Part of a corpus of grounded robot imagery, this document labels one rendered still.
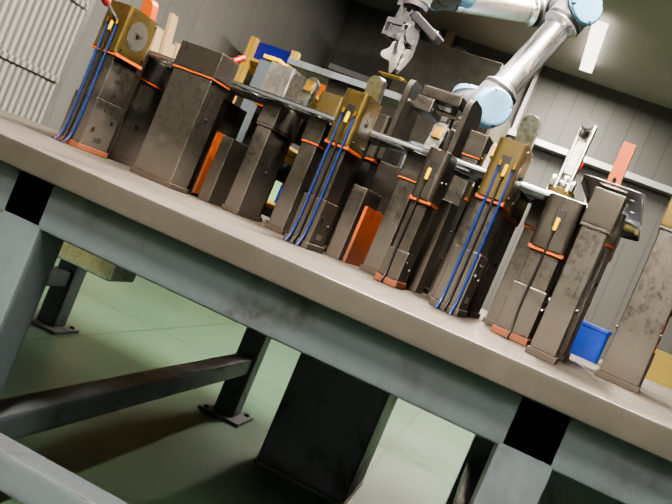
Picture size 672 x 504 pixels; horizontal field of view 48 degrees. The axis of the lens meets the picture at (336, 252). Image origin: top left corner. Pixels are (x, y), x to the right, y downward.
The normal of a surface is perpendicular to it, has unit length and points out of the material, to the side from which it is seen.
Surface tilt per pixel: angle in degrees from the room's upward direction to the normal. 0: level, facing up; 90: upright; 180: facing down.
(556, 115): 90
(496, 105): 97
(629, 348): 90
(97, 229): 90
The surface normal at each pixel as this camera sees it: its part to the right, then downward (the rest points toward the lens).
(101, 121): 0.85, 0.37
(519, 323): -0.36, -0.11
